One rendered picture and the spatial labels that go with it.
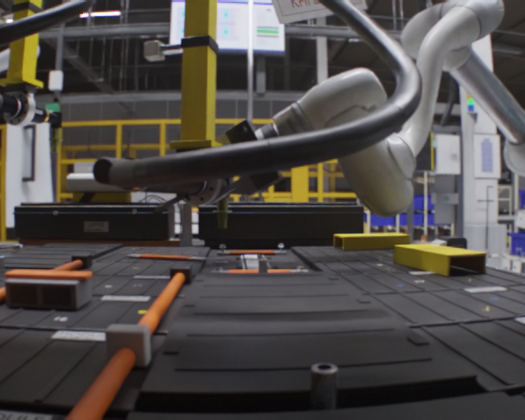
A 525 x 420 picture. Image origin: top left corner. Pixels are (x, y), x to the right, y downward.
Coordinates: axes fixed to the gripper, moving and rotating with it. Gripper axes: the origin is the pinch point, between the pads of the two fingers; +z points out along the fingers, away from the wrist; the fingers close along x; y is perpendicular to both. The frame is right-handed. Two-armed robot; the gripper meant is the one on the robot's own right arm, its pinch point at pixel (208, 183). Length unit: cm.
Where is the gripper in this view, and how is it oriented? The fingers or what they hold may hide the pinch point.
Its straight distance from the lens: 90.1
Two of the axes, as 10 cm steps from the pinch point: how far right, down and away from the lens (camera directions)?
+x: 4.9, 8.7, -0.9
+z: -8.5, 5.0, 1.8
